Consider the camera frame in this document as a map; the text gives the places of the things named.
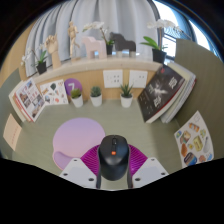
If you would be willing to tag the white wall socket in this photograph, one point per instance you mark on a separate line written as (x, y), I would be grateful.
(138, 79)
(113, 78)

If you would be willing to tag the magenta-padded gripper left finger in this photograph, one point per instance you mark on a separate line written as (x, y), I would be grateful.
(78, 170)

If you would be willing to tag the dark-framed window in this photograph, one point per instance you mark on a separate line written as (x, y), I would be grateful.
(170, 13)

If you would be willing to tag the green desk partition panel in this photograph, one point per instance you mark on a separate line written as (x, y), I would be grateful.
(6, 96)
(206, 86)

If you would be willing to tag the black computer mouse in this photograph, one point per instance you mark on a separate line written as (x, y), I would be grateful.
(113, 160)

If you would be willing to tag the colourful sticker sheet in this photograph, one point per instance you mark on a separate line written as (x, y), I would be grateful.
(195, 141)

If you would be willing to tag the small succulent in white pot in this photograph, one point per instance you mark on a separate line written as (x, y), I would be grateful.
(96, 100)
(77, 100)
(126, 101)

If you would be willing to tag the wooden desk back ledge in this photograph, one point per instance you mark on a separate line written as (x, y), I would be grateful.
(93, 75)

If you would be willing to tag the wooden hand model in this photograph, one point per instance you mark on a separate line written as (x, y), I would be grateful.
(52, 46)

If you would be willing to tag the white book stack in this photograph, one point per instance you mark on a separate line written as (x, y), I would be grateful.
(185, 95)

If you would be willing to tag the black horse figure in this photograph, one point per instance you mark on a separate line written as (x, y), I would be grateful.
(123, 42)

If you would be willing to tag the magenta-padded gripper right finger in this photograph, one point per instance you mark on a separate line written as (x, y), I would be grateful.
(150, 169)

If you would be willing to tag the white sticker sheet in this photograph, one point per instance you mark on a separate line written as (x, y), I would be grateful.
(54, 92)

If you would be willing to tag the red-edged picture magazine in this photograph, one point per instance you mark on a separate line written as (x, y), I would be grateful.
(30, 100)

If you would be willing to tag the beige card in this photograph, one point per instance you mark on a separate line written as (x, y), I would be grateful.
(12, 131)

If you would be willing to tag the wooden artist mannequin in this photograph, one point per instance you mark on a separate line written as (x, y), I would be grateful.
(72, 35)

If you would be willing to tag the white leaning books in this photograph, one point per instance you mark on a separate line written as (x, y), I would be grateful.
(13, 103)

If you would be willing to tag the black book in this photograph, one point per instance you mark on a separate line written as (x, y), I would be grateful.
(160, 95)

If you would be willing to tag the purple mouse pad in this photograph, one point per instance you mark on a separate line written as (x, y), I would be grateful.
(76, 136)

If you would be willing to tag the grey curtain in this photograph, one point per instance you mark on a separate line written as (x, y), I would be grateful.
(123, 15)

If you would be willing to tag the round purple number sign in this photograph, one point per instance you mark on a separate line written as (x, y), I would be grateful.
(71, 86)

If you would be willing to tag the pink horse figure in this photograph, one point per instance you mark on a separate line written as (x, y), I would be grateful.
(95, 46)

